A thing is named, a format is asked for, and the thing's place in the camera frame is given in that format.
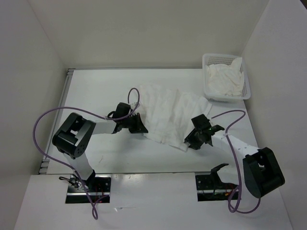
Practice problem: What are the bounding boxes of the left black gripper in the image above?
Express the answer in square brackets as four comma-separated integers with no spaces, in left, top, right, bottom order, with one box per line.
[121,113,148,134]

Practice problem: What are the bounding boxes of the white pleated skirt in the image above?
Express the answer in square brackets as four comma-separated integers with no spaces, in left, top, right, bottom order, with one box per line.
[136,84,212,152]

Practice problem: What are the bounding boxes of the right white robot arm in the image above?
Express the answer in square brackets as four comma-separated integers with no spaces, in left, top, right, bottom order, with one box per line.
[185,114,285,198]

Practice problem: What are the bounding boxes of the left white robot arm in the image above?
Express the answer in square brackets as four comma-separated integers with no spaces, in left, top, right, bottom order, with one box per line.
[52,103,148,192]

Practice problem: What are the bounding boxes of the white skirts in basket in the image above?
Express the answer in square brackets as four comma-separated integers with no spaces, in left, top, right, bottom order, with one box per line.
[205,57,245,96]

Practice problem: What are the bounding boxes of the white perforated plastic basket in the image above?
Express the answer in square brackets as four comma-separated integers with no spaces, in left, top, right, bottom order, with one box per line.
[202,54,251,102]

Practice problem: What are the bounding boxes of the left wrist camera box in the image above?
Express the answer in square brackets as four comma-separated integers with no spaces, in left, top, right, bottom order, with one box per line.
[130,102,140,110]

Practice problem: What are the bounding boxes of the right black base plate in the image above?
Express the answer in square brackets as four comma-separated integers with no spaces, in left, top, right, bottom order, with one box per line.
[195,172,237,202]

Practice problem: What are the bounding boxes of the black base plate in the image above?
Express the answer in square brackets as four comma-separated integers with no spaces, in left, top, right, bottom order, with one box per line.
[59,174,111,204]
[195,172,237,202]

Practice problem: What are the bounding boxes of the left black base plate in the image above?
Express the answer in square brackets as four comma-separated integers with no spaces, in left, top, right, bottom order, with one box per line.
[59,174,111,204]

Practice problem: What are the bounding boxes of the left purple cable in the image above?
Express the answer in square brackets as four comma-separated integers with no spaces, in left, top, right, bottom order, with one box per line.
[33,88,141,220]

